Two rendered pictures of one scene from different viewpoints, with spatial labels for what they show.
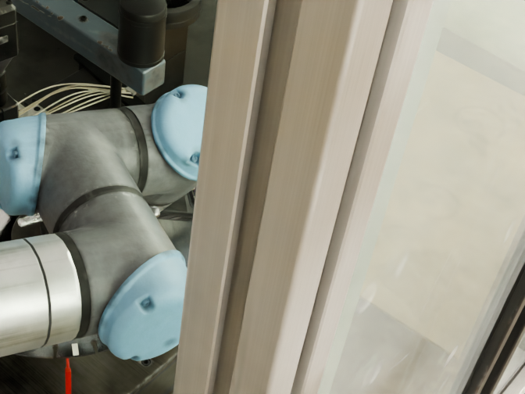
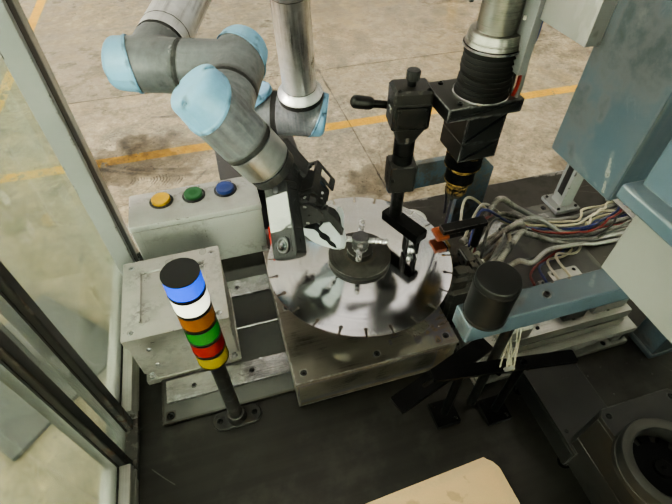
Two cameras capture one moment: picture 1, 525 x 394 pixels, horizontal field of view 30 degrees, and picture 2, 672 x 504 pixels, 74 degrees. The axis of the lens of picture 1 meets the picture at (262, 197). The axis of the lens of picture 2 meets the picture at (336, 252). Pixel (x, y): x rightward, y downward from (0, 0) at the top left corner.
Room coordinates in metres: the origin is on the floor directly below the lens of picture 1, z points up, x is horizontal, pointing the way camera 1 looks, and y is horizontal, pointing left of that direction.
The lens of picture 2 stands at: (1.07, -0.21, 1.55)
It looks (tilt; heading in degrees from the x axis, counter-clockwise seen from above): 47 degrees down; 131
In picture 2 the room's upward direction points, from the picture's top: straight up
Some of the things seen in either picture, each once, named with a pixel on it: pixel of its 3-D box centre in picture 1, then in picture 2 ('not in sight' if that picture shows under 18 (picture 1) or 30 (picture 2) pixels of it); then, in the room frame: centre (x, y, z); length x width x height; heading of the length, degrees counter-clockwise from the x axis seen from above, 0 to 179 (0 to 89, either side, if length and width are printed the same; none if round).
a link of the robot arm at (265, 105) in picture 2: not in sight; (254, 110); (0.17, 0.47, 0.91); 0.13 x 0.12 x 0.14; 36
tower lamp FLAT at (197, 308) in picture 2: not in sight; (189, 297); (0.72, -0.08, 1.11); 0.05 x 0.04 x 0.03; 148
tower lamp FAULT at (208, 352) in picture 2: not in sight; (206, 339); (0.72, -0.08, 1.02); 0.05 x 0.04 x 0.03; 148
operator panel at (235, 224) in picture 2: not in sight; (201, 224); (0.33, 0.15, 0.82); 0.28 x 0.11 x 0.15; 58
